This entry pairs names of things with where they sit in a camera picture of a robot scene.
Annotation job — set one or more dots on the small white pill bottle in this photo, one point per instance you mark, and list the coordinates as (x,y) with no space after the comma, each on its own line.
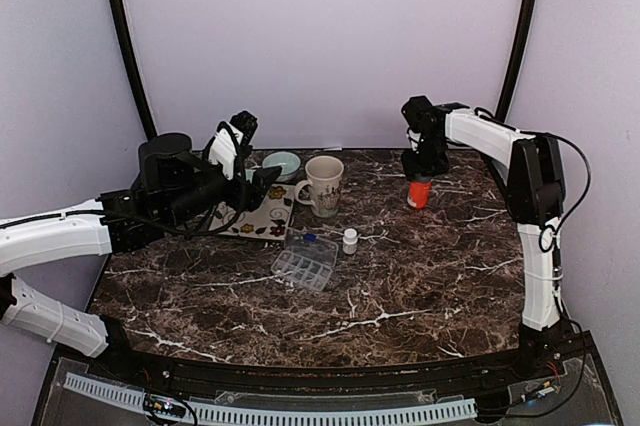
(350,241)

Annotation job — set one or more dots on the floral rectangular ceramic plate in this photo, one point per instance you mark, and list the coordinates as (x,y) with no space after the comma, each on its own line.
(270,221)

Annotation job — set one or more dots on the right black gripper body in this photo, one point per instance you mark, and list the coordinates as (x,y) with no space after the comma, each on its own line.
(430,160)

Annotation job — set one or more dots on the orange pill bottle grey cap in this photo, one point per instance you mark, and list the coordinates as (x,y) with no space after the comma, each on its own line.
(418,192)

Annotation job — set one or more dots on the blue striped ceramic bowl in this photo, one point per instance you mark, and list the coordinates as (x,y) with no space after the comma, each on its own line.
(289,163)

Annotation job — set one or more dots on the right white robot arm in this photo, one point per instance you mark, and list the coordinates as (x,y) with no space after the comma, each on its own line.
(528,172)

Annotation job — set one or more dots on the left black frame post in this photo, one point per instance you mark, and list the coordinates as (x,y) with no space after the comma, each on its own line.
(129,59)

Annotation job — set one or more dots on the black front rail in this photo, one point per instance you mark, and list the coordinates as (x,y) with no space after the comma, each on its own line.
(492,373)

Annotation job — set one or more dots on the clear plastic pill organizer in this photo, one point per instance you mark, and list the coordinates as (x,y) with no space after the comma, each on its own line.
(306,260)

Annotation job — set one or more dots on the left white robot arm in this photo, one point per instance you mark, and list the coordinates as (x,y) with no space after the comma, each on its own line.
(176,193)

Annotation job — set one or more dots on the white slotted cable duct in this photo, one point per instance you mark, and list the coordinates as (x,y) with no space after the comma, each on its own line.
(202,413)

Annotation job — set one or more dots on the right black frame post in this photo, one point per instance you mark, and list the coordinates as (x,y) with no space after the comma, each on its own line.
(516,57)

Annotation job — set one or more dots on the cream ceramic mug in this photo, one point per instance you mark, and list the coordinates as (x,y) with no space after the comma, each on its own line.
(321,188)

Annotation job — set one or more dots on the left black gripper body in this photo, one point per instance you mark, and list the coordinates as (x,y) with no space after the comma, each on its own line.
(244,197)

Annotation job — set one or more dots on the black frame post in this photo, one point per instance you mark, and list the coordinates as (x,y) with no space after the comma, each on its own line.
(516,57)
(129,59)

